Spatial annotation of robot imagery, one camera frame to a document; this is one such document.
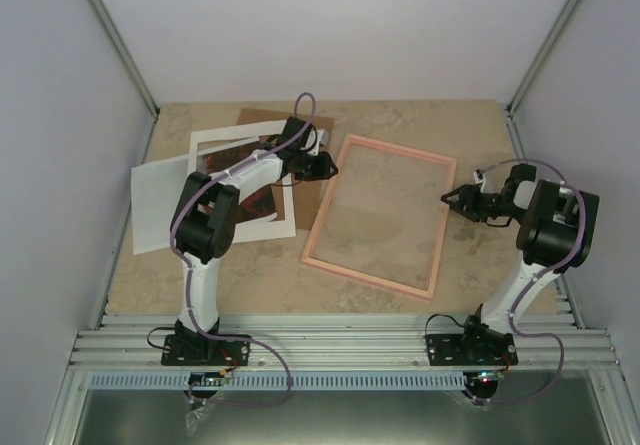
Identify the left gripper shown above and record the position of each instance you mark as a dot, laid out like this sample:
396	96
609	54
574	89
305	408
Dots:
323	169

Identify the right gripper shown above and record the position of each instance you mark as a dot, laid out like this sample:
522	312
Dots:
472	204

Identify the pink picture frame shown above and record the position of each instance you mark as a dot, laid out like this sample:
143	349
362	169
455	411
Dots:
320	215

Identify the clear acrylic sheet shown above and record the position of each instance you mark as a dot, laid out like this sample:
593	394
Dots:
380	215

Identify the red black photo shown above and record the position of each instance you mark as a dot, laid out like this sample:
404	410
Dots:
258	206

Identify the white mat board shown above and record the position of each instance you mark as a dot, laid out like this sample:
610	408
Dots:
255	230

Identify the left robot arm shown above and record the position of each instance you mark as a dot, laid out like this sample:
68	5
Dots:
203	228

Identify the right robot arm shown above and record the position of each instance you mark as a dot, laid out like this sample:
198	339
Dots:
556	224

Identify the brown backing board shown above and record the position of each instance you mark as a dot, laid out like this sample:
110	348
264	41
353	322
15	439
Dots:
307	196

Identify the white paper sheet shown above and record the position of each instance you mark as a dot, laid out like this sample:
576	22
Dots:
155	190

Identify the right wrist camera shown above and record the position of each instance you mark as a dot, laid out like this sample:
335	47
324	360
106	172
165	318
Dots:
479	177

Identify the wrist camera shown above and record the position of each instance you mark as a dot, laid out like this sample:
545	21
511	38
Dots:
317	139
479	177

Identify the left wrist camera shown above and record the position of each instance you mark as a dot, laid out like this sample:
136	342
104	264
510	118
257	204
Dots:
317	139

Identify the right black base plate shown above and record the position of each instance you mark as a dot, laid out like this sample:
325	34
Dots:
463	350

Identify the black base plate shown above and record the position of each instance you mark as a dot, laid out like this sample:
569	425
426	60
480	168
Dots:
463	350
198	351

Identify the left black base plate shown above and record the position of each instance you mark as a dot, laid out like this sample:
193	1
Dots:
198	351

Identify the right corner aluminium post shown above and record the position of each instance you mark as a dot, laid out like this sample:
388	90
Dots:
559	27

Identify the aluminium rail base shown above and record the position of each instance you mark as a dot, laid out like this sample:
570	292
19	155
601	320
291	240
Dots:
345	343

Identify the blue grey cable duct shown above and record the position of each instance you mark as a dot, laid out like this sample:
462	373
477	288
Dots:
279	381

